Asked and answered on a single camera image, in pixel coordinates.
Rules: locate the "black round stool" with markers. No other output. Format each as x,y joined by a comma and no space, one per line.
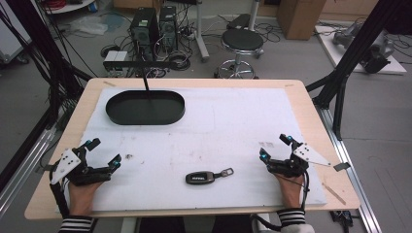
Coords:
242,40

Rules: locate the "white metal pole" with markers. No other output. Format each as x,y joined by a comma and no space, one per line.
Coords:
254,14

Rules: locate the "large black computer tower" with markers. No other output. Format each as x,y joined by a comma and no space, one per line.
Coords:
144,32

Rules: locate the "person's right hand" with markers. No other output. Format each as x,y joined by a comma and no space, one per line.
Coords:
290,191

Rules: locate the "grey metal desk leg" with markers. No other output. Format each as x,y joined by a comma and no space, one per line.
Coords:
201,35

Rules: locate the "aluminium rail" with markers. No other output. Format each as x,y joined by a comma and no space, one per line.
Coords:
353,174
26,163

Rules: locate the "clear plastic bag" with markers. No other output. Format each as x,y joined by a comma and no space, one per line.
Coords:
87,25

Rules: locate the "black stand bar with rod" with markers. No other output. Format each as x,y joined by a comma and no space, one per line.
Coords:
139,64

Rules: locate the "grey robot equipment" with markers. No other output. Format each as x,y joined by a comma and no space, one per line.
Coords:
375,51

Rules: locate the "black flat case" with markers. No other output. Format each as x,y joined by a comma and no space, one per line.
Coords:
239,21

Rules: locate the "black car key with keyring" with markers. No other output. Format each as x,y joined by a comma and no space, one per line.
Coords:
202,177

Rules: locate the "white foam mat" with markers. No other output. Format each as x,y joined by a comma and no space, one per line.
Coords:
210,136

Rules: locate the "black power strip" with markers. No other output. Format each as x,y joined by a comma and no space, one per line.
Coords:
341,217

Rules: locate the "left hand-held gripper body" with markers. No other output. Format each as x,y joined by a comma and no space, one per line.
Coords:
73,163

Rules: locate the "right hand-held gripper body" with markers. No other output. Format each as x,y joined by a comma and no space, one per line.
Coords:
296,161

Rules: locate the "slim black computer tower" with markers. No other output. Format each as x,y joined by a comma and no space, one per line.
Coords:
168,27

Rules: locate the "person's left hand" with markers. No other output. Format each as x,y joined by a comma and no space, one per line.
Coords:
82,197

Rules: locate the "thin wooden stick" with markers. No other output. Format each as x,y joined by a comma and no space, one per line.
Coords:
333,193

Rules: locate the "black oval tray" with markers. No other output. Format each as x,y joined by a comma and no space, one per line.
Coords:
145,108

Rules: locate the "grey tape piece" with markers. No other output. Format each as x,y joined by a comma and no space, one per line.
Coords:
341,166

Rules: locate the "black metal frame post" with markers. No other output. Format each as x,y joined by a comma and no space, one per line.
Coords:
35,42
353,55

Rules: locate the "white board on floor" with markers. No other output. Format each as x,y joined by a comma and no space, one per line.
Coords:
330,48

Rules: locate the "brown cardboard box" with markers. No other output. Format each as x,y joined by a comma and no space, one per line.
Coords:
299,17

